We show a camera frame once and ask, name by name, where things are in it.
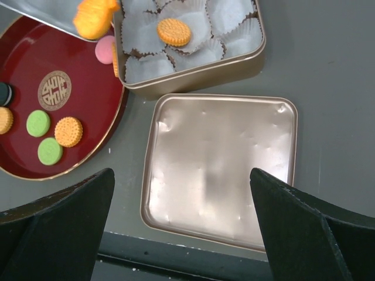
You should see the green round cookie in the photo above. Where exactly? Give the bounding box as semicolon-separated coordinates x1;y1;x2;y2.
26;109;50;138
37;138;63;166

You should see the round red lacquer tray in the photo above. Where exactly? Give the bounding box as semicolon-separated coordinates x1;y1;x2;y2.
1;16;128;181

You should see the square gold cookie tin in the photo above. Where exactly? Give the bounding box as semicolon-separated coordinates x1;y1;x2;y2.
113;1;266;100

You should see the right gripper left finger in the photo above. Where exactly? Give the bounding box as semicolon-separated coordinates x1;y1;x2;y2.
1;168;114;280

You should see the gold tin lid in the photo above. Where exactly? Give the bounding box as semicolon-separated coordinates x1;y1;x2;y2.
140;94;298;252

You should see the orange round cookie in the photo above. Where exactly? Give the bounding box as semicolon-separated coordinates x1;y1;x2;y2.
111;42;119;77
156;18;192;47
0;107;13;135
54;116;83;148

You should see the pink round cookie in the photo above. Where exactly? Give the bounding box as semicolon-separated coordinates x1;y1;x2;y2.
95;35;115;64

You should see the black sandwich cookie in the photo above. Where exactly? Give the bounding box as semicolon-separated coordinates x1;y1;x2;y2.
0;82;15;107

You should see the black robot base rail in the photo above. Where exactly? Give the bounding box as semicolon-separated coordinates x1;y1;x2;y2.
91;232;273;280

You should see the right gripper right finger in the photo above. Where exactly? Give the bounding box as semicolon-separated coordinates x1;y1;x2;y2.
250;168;374;280

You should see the orange fish-shaped cookie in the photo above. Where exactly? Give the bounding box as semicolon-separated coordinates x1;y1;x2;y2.
73;0;120;40

